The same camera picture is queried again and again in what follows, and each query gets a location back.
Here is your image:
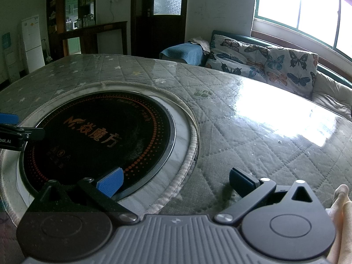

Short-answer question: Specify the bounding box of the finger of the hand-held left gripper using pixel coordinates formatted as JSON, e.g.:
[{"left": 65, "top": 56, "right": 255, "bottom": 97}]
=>
[{"left": 0, "top": 112, "right": 21, "bottom": 129}]

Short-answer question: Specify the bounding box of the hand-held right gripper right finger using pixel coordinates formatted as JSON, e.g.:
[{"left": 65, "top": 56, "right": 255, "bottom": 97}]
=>
[{"left": 214, "top": 168, "right": 321, "bottom": 224}]

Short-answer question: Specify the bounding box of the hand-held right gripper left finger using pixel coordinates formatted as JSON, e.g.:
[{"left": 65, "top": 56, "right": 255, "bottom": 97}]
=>
[{"left": 27, "top": 167, "right": 140, "bottom": 224}]

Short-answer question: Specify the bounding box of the cream garment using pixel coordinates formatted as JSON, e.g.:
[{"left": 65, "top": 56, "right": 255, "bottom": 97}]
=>
[{"left": 326, "top": 184, "right": 352, "bottom": 264}]

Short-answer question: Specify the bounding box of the black round induction cooktop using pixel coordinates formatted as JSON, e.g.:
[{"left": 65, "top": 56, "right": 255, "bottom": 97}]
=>
[{"left": 19, "top": 90, "right": 177, "bottom": 202}]

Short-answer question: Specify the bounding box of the white cabinet with teal panel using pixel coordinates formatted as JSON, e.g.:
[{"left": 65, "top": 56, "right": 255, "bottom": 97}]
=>
[{"left": 2, "top": 32, "right": 20, "bottom": 83}]

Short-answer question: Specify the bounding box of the white refrigerator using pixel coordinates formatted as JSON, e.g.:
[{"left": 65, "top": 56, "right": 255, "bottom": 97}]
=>
[{"left": 21, "top": 15, "right": 46, "bottom": 75}]

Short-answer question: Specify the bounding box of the dark wooden shelf cabinet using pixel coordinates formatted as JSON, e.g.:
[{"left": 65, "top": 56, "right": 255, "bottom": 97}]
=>
[{"left": 46, "top": 0, "right": 129, "bottom": 61}]

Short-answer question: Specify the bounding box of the beige cushion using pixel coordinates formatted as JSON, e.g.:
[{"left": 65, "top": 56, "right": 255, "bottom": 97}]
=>
[{"left": 312, "top": 70, "right": 352, "bottom": 122}]

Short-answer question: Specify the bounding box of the blue towel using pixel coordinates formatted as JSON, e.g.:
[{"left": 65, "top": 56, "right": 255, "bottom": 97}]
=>
[{"left": 159, "top": 42, "right": 210, "bottom": 67}]

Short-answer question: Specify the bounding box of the dark green sofa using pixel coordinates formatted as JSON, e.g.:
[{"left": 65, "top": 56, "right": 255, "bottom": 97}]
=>
[{"left": 211, "top": 29, "right": 352, "bottom": 122}]

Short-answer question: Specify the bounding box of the small beige cloth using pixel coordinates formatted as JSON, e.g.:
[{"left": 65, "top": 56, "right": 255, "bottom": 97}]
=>
[{"left": 189, "top": 36, "right": 211, "bottom": 56}]

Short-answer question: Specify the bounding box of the dark wooden door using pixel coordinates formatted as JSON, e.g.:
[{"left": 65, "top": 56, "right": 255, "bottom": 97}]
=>
[{"left": 131, "top": 0, "right": 189, "bottom": 60}]

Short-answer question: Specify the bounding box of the window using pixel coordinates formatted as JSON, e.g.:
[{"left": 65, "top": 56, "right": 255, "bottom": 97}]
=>
[{"left": 251, "top": 0, "right": 352, "bottom": 59}]

